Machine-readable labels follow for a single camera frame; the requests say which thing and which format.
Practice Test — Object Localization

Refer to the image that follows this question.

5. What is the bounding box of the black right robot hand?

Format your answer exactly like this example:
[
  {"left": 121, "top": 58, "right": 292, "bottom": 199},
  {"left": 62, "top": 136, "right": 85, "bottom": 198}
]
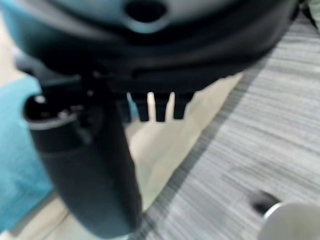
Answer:
[{"left": 0, "top": 0, "right": 301, "bottom": 239}]

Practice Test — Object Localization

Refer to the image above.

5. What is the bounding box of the teal cushion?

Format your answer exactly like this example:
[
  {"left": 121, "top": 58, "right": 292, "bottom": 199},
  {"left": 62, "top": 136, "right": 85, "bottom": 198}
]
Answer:
[{"left": 0, "top": 74, "right": 55, "bottom": 229}]

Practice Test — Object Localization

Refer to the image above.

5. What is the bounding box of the silver robot leg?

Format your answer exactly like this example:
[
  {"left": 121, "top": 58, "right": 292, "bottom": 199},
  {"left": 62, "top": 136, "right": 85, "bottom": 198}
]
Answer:
[{"left": 257, "top": 201, "right": 320, "bottom": 240}]

